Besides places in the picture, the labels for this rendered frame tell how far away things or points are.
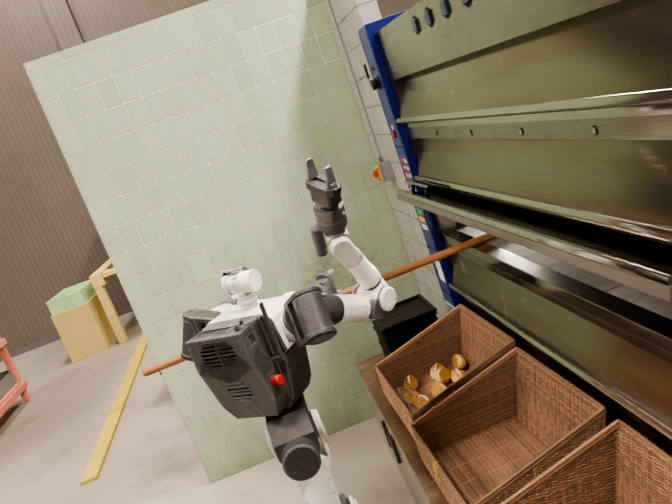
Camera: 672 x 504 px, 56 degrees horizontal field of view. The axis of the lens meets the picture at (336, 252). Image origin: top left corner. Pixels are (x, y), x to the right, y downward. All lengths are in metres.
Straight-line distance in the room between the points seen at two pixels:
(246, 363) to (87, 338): 6.65
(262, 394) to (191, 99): 2.14
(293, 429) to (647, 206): 1.14
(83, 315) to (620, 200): 7.36
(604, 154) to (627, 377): 0.60
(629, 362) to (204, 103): 2.60
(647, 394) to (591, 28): 0.88
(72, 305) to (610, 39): 7.51
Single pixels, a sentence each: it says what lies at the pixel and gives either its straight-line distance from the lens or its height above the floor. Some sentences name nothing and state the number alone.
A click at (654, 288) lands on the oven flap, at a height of 1.42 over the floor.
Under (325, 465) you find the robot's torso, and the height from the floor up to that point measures 0.83.
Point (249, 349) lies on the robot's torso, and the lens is 1.77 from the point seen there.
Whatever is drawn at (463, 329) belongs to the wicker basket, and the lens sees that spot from 2.96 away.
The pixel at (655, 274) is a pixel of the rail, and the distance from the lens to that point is 1.21.
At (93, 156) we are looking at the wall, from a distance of 3.69.
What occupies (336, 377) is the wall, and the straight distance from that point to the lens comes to 3.94.
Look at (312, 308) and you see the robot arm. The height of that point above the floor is 1.38.
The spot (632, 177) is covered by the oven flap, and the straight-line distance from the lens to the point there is 1.44.
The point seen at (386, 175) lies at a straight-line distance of 3.37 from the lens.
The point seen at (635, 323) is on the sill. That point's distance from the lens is 1.66.
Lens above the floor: 1.90
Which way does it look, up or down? 13 degrees down
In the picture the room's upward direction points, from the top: 20 degrees counter-clockwise
